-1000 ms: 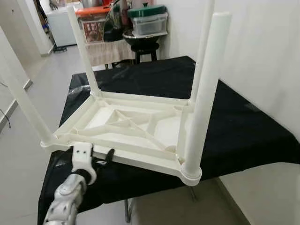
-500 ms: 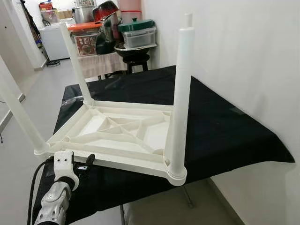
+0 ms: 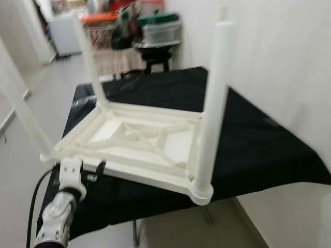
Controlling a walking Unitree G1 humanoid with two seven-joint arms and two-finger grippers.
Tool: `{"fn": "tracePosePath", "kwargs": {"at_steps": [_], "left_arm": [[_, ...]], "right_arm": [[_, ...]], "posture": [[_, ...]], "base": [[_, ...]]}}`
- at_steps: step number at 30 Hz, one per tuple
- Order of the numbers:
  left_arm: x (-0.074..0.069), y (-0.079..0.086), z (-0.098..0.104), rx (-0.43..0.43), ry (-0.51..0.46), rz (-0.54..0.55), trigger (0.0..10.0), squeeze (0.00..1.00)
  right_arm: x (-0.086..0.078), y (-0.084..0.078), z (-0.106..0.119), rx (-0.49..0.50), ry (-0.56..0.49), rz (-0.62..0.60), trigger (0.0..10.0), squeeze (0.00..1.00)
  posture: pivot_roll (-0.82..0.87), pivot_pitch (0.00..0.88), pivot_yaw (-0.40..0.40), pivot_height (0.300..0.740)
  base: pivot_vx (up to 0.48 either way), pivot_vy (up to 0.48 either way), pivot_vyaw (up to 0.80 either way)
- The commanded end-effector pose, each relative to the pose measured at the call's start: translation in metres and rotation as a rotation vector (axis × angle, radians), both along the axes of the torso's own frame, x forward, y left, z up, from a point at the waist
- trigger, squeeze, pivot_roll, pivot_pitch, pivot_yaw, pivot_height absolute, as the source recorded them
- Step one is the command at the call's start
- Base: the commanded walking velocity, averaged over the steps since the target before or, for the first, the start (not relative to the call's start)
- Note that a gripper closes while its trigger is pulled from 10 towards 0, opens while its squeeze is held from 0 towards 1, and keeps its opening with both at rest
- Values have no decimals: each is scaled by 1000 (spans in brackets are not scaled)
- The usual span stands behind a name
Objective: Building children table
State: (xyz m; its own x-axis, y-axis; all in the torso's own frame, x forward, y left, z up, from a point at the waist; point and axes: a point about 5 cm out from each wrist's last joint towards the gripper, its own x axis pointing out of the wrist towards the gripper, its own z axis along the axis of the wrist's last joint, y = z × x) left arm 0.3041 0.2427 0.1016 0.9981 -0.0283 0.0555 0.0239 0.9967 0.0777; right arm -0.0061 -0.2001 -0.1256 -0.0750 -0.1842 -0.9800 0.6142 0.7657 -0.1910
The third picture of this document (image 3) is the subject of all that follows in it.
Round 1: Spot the white plastic table top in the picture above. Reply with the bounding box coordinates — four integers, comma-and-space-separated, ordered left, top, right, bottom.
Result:
41, 101, 214, 206

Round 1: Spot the beige table cover cloth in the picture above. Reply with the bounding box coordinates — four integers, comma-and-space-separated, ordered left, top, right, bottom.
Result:
95, 49, 146, 76

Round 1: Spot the black stool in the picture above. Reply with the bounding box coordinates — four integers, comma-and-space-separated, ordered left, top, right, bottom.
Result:
142, 59, 172, 73

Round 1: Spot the black tablecloth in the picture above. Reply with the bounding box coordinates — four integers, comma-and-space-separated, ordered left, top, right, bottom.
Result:
36, 66, 331, 241

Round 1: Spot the orange lidded storage box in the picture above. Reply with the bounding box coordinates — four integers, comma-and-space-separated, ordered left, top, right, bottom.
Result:
81, 12, 120, 50

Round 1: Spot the white cabinet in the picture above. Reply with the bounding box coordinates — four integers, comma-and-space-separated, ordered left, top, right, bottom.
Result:
49, 12, 84, 57

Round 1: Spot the clear plastic container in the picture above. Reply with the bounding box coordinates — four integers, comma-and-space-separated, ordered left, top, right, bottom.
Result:
142, 23, 182, 47

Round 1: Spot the green pot lid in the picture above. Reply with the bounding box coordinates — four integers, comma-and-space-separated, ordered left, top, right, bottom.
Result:
138, 12, 180, 27

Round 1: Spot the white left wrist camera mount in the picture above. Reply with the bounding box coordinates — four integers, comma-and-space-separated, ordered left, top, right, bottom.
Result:
58, 159, 88, 200

